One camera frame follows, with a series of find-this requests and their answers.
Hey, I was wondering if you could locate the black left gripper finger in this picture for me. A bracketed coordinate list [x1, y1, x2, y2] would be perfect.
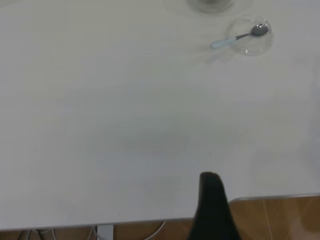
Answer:
[187, 171, 245, 240]

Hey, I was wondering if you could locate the clear glass lid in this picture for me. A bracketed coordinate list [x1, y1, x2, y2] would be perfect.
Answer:
[226, 15, 275, 57]

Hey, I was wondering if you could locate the white table leg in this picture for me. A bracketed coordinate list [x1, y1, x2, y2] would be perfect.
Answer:
[96, 224, 115, 240]

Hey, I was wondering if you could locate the metal spoon light blue handle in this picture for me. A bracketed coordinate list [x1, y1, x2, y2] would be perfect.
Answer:
[211, 23, 270, 50]

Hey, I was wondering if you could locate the clear double-walled glass jar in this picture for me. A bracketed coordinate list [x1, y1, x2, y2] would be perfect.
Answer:
[186, 0, 236, 13]

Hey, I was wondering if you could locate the white thin cable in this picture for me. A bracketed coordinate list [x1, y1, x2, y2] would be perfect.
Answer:
[86, 226, 99, 240]

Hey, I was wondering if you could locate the white curved cable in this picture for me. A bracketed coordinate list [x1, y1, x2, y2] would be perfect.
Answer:
[138, 221, 167, 240]

